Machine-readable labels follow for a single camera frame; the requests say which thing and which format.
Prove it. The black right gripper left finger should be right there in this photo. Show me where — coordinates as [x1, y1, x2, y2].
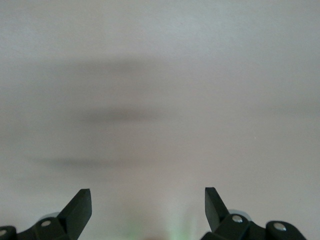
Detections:
[0, 188, 93, 240]

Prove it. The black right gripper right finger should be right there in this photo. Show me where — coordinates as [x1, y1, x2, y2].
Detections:
[201, 186, 307, 240]

